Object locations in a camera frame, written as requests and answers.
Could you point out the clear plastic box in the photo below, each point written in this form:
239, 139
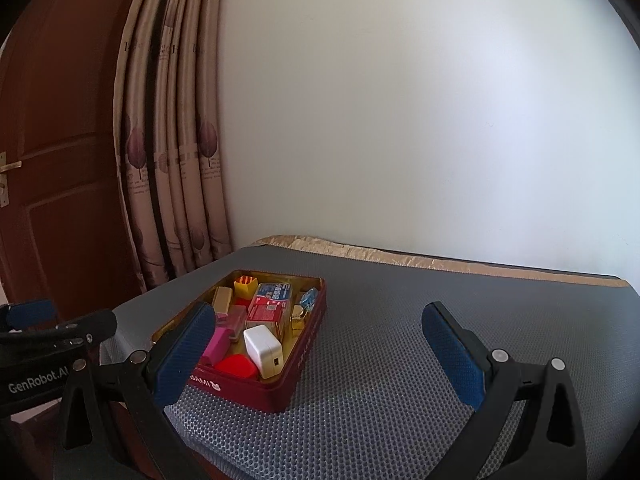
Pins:
237, 317

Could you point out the yellow orange striped cube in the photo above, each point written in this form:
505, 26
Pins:
245, 287

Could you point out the clear case with blue card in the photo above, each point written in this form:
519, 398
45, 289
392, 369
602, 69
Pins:
274, 291

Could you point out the white charger cube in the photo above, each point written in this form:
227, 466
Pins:
260, 345

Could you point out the gold lighter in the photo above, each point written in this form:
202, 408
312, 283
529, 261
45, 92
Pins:
222, 300

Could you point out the gold satin cloth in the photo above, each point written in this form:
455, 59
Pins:
350, 250

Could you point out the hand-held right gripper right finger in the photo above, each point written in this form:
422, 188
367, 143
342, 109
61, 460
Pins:
450, 360

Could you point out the red card box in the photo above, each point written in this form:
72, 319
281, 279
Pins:
265, 312

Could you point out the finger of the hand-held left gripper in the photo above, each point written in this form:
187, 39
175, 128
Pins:
85, 327
30, 312

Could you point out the red tin box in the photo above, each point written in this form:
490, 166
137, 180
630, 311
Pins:
280, 385

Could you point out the red oval float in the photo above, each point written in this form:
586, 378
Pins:
235, 366

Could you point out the beige leaf print curtain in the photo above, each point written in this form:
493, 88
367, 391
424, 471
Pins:
175, 160

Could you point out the brown wooden door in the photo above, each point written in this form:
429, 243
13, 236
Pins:
65, 185

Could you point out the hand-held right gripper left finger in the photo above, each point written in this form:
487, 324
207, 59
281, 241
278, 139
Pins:
185, 350

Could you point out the pink box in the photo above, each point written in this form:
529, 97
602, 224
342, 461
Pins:
217, 345

